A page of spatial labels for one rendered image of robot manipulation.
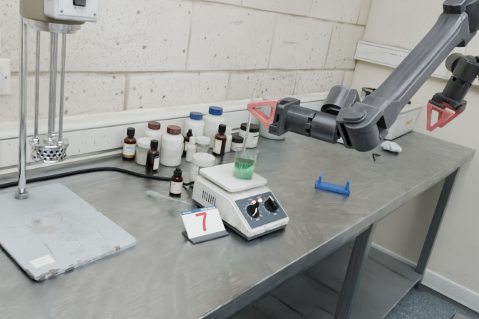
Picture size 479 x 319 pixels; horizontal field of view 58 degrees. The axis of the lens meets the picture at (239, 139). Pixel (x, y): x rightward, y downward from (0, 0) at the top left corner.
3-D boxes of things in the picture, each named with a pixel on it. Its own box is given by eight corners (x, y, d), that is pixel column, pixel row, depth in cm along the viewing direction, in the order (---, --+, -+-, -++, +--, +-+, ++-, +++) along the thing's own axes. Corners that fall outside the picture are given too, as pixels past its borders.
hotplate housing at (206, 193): (288, 228, 100) (295, 196, 97) (247, 243, 91) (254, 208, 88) (224, 189, 114) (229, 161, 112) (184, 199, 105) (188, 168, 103)
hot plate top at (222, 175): (268, 184, 102) (269, 180, 102) (231, 193, 94) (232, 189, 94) (234, 165, 110) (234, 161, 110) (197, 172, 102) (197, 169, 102)
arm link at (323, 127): (338, 133, 83) (337, 151, 88) (350, 107, 87) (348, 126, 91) (304, 124, 86) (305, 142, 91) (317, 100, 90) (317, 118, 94)
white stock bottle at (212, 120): (199, 147, 143) (204, 109, 139) (200, 139, 150) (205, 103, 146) (221, 149, 144) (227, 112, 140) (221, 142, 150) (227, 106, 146)
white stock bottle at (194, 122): (198, 152, 138) (203, 117, 135) (179, 147, 139) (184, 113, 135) (203, 146, 144) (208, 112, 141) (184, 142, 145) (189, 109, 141)
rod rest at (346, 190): (348, 190, 128) (351, 179, 126) (349, 195, 124) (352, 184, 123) (315, 183, 129) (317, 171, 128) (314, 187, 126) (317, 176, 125)
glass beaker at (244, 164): (234, 171, 104) (240, 140, 102) (256, 178, 103) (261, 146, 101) (226, 180, 99) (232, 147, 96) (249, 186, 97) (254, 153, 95)
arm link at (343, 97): (362, 119, 79) (372, 151, 84) (380, 77, 85) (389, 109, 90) (304, 116, 86) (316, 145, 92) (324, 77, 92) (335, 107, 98)
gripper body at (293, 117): (275, 103, 87) (310, 112, 84) (293, 97, 96) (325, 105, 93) (269, 134, 89) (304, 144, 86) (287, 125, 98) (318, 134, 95)
